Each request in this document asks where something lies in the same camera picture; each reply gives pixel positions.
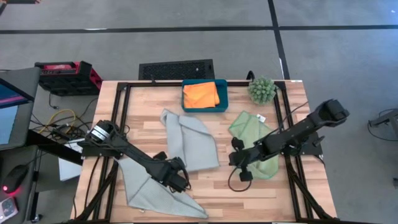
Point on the teal plastic bin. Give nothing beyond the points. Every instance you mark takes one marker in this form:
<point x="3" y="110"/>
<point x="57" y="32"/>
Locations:
<point x="224" y="93"/>

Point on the gray computer monitor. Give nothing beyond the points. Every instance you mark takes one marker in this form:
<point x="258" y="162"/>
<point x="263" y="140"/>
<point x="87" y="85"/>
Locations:
<point x="9" y="124"/>

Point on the green microfiber towel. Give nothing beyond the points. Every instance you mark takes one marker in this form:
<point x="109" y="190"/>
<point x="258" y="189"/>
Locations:
<point x="245" y="127"/>

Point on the white paper sheet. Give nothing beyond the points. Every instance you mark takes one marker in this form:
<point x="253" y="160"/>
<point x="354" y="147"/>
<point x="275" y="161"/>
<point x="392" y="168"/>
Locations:
<point x="68" y="169"/>

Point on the green spiky artificial plant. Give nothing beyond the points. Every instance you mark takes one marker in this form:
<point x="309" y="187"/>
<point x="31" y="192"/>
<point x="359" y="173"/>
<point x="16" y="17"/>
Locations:
<point x="262" y="91"/>

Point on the orange microfiber towel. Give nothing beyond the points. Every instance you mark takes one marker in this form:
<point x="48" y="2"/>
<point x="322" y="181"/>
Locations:
<point x="200" y="95"/>

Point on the red and black toolbox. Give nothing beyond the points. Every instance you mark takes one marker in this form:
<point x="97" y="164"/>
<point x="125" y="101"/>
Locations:
<point x="68" y="81"/>

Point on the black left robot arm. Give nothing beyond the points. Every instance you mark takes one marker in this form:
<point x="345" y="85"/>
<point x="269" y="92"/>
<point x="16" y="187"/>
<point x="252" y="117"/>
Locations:
<point x="136" y="155"/>

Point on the black computer mouse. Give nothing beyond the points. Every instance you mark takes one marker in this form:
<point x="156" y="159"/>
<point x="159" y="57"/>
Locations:
<point x="15" y="177"/>

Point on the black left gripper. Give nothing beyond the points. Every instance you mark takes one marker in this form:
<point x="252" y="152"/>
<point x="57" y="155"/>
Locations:
<point x="174" y="177"/>

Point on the gray waffle microfiber towel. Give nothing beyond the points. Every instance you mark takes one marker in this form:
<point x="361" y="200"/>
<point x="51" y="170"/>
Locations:
<point x="155" y="199"/>
<point x="192" y="140"/>

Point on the gray desk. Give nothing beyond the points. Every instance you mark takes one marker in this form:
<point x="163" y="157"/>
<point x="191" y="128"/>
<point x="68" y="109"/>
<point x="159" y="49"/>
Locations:
<point x="31" y="155"/>

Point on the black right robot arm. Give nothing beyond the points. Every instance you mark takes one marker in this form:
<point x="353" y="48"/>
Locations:
<point x="295" y="133"/>

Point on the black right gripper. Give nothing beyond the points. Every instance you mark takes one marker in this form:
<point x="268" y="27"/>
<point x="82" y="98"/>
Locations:
<point x="245" y="157"/>

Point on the black perforated panel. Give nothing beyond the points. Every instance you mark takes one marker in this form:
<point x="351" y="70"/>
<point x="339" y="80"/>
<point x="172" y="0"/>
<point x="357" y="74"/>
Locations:
<point x="174" y="71"/>

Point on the black aluminium table frame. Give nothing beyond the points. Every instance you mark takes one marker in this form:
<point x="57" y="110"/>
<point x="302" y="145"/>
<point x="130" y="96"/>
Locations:
<point x="174" y="84"/>

